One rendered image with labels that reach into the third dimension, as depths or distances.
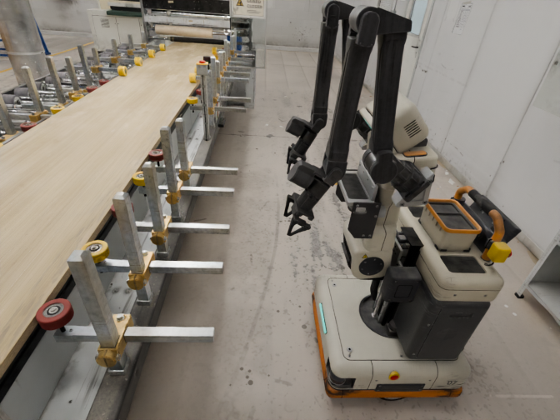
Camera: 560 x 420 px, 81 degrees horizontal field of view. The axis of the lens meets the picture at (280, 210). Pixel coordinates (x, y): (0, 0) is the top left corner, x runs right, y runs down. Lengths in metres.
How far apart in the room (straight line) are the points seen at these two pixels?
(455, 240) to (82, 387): 1.39
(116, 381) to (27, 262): 0.46
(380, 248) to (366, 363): 0.56
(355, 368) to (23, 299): 1.27
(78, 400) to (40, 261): 0.43
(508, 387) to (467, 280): 0.98
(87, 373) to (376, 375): 1.14
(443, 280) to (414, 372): 0.54
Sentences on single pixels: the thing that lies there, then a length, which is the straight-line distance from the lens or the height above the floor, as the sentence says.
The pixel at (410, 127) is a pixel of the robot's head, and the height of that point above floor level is 1.31.
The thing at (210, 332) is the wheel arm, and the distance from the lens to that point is 1.02.
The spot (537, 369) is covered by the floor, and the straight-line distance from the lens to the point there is 2.47.
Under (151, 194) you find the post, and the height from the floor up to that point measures 1.00.
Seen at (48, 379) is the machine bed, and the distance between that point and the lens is 1.26.
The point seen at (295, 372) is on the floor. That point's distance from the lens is 1.91.
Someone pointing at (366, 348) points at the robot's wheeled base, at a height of 0.28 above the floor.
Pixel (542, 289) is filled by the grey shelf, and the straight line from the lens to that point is 2.79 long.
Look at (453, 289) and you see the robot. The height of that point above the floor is 0.77.
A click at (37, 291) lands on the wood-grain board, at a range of 1.17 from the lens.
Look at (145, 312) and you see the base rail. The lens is 1.26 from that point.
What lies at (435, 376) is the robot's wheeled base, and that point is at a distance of 1.80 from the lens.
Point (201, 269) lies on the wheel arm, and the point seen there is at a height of 0.83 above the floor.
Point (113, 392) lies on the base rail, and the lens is 1.13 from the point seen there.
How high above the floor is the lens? 1.65
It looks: 34 degrees down
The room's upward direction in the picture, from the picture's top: 5 degrees clockwise
